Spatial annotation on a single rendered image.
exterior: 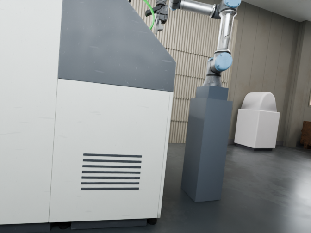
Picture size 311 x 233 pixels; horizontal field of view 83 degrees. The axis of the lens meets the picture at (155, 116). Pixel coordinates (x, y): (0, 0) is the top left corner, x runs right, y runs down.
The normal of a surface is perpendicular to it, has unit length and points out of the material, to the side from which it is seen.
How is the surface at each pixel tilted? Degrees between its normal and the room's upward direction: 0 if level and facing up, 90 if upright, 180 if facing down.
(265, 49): 90
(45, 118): 90
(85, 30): 90
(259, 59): 90
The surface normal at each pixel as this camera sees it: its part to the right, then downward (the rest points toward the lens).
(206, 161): 0.32, 0.09
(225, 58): 0.00, 0.19
